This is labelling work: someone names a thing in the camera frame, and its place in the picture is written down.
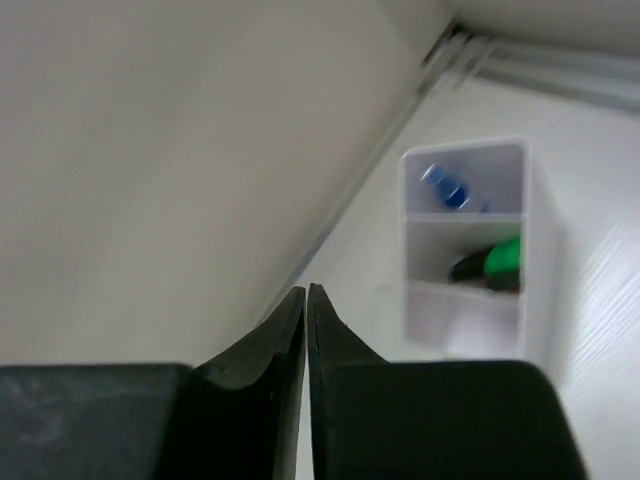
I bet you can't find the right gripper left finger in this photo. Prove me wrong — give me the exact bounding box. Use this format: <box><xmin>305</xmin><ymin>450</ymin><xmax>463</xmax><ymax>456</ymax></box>
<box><xmin>1</xmin><ymin>287</ymin><xmax>306</xmax><ymax>479</ymax></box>

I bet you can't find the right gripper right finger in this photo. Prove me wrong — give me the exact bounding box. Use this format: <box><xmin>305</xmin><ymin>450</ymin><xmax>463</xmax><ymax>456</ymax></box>
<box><xmin>306</xmin><ymin>284</ymin><xmax>588</xmax><ymax>479</ymax></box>

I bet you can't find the orange highlighter marker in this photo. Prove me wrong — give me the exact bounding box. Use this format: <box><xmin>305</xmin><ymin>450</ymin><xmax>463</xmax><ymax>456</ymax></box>
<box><xmin>448</xmin><ymin>249</ymin><xmax>520</xmax><ymax>293</ymax></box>

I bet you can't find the blue capped pen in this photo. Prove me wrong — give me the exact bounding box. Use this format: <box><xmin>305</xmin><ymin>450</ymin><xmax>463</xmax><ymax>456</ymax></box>
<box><xmin>421</xmin><ymin>164</ymin><xmax>489</xmax><ymax>214</ymax></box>

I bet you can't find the white three-compartment container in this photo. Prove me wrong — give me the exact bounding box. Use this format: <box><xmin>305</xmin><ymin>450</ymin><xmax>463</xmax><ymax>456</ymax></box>
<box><xmin>399</xmin><ymin>139</ymin><xmax>528</xmax><ymax>359</ymax></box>

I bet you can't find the aluminium side rail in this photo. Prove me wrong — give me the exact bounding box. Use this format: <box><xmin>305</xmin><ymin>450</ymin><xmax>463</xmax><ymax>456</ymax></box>
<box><xmin>420</xmin><ymin>20</ymin><xmax>639</xmax><ymax>117</ymax></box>

